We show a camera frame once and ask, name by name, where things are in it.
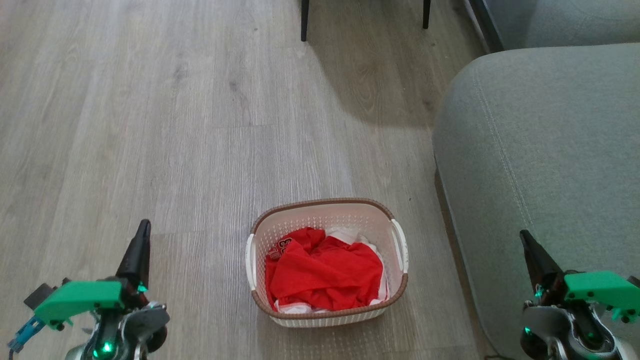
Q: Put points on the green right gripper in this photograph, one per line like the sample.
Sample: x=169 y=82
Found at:
x=600 y=287

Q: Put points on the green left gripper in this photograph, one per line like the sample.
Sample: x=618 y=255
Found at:
x=80 y=297

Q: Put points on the white laundry basket brown rim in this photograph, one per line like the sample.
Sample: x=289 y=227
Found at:
x=330 y=215

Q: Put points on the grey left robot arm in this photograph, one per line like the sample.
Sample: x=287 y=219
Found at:
x=135 y=322

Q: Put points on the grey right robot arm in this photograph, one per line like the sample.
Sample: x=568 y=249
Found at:
x=555 y=330

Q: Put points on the grey fabric sofa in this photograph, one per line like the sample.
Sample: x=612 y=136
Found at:
x=540 y=160

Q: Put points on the red jersey garment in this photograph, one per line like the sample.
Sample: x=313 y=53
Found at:
x=325 y=272

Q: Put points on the white garment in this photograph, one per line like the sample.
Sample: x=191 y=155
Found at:
x=345 y=234

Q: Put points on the grey sofa section dark base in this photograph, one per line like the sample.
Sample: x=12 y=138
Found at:
x=560 y=20

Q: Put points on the beige chair with dark legs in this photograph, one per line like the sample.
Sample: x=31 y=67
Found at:
x=304 y=20

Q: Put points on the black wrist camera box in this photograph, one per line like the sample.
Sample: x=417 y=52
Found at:
x=40 y=295

